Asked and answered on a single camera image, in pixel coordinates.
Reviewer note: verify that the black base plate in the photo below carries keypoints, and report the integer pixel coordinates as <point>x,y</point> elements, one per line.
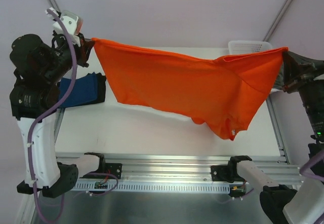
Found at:
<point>223,173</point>
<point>114,169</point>

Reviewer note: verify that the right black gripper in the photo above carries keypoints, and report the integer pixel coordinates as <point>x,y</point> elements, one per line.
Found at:
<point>297,82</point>

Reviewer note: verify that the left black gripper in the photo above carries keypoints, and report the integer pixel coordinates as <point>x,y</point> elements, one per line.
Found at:
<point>82,52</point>

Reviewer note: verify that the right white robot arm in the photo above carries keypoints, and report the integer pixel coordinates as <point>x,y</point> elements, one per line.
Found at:
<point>300,199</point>

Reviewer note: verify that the blue folded t shirt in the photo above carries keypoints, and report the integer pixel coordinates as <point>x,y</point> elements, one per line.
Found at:
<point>85,90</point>

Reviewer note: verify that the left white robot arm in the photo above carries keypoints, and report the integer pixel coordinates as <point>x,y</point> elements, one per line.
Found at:
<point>38,69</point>

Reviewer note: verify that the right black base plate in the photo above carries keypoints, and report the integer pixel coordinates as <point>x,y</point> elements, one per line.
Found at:
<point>223,173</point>

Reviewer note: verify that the white slotted cable duct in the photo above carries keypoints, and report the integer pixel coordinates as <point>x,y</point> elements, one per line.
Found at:
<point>153,187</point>

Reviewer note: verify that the aluminium mounting rail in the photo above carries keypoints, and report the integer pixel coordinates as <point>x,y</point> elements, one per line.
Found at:
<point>195,169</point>

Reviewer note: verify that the white plastic basket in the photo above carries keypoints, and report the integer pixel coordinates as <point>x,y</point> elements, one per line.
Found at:
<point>238,47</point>

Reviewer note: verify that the grey t shirt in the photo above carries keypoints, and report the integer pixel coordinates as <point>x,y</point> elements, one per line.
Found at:
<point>279,82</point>

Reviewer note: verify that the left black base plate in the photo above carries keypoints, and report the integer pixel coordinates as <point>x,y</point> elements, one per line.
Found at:
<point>114,169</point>

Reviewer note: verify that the orange t shirt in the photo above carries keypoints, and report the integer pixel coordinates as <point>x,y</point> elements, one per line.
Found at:
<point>225,93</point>

